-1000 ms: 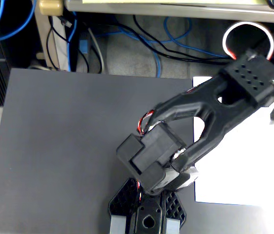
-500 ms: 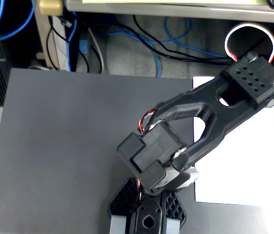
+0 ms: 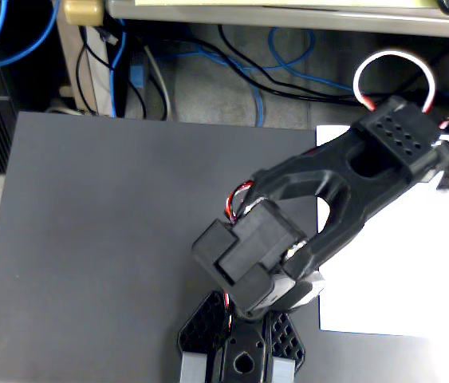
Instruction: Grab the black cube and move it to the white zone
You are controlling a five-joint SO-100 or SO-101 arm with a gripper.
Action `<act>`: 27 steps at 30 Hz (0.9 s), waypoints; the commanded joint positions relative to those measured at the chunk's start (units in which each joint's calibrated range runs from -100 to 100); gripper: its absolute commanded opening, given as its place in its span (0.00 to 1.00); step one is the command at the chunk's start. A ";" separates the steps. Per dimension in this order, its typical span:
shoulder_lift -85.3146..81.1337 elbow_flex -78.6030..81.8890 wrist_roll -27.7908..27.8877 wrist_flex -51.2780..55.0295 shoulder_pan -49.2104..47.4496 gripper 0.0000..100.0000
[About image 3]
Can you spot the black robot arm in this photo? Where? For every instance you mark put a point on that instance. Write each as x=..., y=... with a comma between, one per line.
x=328, y=187

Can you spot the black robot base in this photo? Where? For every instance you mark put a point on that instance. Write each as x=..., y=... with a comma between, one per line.
x=244, y=351

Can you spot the white paper sheet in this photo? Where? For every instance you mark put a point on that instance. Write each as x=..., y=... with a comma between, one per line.
x=407, y=271

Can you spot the grey desk top edge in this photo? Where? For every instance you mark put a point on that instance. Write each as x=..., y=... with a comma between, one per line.
x=288, y=18

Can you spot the blue connector block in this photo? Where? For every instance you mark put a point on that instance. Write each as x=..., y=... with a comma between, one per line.
x=137, y=76

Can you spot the grey table clamp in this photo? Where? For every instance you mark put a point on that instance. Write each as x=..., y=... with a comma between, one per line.
x=193, y=367

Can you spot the beige desk side panel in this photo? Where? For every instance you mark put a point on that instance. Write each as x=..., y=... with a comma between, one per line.
x=88, y=76

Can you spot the black board mat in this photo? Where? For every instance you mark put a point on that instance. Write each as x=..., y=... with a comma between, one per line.
x=88, y=259

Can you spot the beige plastic knob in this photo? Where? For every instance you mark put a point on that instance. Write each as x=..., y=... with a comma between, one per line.
x=82, y=12

